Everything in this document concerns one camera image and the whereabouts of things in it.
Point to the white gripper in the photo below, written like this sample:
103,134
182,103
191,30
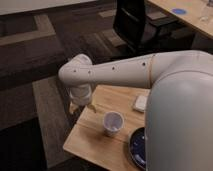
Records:
81,96

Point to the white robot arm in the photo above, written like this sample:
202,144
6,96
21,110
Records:
179,108

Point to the white sponge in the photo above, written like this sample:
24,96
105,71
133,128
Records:
140,103

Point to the white paper cup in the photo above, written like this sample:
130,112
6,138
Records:
112,123

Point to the dark blue plate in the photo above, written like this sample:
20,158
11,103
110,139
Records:
136,148

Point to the black office chair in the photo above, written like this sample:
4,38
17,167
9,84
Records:
141,33

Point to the blue round coaster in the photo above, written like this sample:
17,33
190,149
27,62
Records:
179,11

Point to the wooden background desk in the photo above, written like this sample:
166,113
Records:
192,17

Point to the clear drinking glass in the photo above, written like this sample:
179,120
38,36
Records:
207,11

